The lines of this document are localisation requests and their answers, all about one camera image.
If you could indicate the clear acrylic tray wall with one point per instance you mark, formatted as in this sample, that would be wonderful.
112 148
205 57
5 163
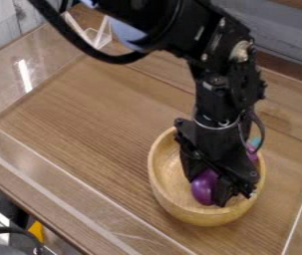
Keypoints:
86 146

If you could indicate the yellow tag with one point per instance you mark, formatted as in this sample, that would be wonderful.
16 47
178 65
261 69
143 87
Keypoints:
36 229

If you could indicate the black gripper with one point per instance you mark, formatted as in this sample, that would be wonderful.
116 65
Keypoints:
215 148

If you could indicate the clear acrylic corner bracket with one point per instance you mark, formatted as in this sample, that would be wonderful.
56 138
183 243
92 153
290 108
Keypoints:
98 37

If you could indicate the black metal base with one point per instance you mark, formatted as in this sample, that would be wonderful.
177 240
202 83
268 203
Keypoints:
18 241

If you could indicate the brown wooden bowl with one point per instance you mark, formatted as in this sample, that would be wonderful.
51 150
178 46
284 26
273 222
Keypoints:
171 192

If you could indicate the purple toy eggplant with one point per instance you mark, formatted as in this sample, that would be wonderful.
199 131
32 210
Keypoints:
203 183

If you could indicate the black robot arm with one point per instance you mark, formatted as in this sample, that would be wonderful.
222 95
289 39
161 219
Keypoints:
199 33

